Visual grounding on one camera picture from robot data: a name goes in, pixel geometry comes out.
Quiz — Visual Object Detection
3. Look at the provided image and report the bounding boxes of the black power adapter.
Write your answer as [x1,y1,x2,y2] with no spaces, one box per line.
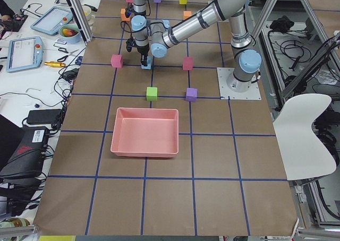
[26,109,61,125]

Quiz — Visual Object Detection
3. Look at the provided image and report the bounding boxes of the brass metal cylinder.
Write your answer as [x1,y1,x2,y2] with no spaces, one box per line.
[44,62,66,68]

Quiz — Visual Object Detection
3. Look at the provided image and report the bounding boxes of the green foam block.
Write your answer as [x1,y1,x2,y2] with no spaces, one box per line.
[146,87,158,101]

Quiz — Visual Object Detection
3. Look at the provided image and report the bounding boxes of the magenta block near left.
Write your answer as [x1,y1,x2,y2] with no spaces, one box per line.
[110,54,123,68]

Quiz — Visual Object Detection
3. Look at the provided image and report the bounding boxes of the green bowl with fruit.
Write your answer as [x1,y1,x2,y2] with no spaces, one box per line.
[59,24,81,44]

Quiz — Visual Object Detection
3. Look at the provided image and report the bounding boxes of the magenta foam block far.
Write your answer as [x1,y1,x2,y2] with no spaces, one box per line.
[182,57,194,71]

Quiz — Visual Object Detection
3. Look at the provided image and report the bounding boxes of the orange foam block near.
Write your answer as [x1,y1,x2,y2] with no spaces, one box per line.
[120,8,131,22]

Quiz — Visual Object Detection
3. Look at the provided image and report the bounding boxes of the light blue block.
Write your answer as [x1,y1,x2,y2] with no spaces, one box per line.
[141,56,152,70]

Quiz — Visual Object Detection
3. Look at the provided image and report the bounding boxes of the teach pendant lower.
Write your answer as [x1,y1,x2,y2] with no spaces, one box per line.
[6,36,44,73]

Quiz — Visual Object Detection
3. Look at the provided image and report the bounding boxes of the purple foam block far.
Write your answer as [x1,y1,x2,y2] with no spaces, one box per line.
[185,88,198,102]

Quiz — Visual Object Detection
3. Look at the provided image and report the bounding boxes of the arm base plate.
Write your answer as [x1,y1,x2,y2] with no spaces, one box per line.
[217,67,261,100]

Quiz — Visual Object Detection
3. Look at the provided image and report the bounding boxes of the orange foam block far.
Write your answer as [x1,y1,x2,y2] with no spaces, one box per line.
[183,11,192,20]

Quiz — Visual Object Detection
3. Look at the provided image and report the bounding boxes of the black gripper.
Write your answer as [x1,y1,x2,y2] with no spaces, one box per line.
[125,3,134,18]
[125,38,149,66]

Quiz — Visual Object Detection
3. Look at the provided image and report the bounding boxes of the black scissors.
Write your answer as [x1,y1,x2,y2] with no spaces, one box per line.
[57,50,78,63]

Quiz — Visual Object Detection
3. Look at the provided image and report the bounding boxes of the teach pendant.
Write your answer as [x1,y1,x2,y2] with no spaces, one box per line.
[6,36,44,73]
[30,6,73,35]

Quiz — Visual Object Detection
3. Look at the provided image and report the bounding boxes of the white chair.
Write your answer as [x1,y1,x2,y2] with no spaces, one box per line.
[273,93,336,180]

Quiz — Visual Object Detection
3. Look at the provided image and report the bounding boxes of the teach pendant upper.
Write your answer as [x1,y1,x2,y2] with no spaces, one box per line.
[30,6,73,35]

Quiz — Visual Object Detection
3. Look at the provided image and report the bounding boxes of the orange foam block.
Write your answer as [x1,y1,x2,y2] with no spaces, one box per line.
[120,8,131,22]
[183,11,192,20]

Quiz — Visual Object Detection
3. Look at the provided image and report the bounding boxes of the pink plastic bin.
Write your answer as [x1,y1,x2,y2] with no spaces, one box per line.
[110,107,179,158]

